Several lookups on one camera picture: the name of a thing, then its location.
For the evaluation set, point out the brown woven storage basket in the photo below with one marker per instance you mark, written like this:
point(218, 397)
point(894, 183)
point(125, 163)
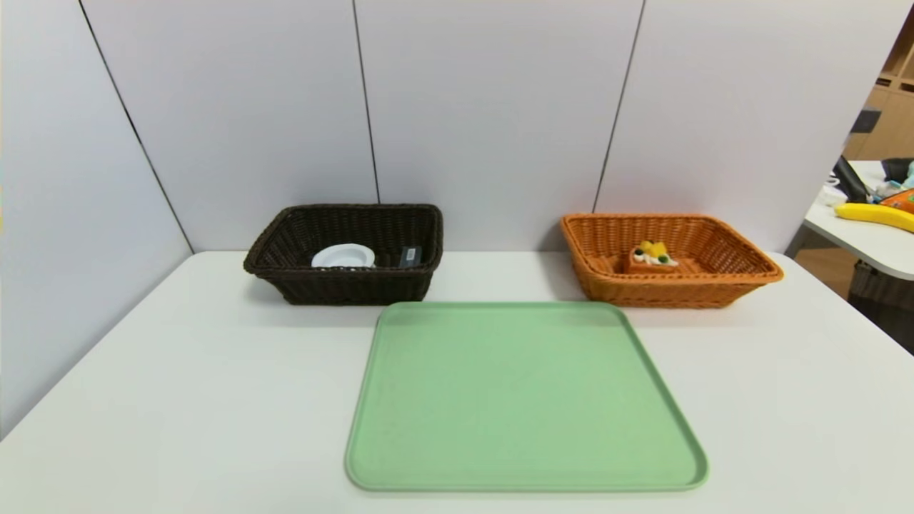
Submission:
point(882, 285)

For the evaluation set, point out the toy fruit tart slice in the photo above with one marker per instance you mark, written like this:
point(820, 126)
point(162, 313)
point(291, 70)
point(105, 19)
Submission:
point(653, 265)

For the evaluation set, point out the small white cup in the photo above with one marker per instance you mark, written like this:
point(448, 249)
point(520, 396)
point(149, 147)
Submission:
point(832, 193)

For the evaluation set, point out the light green plastic tray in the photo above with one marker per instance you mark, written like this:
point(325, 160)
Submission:
point(514, 428)

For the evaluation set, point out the black slanted screen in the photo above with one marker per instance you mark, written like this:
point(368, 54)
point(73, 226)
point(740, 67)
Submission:
point(850, 178)

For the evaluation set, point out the orange box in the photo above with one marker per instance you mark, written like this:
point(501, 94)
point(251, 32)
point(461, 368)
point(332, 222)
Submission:
point(903, 200)

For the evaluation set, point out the wooden shelf unit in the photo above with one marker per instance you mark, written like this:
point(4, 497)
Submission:
point(896, 121)

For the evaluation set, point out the yellow banana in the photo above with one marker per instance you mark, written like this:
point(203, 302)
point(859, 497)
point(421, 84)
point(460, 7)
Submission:
point(875, 214)

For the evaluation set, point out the dark brown wicker basket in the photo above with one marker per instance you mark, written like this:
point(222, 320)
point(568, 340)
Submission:
point(343, 289)

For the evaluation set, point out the grey rectangular pen case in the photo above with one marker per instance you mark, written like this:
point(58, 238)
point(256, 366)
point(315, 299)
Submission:
point(410, 256)

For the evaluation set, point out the white round tape dispenser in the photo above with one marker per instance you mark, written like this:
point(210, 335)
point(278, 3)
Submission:
point(343, 256)

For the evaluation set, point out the orange wicker basket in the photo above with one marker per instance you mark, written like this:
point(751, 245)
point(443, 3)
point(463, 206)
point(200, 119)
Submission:
point(714, 289)

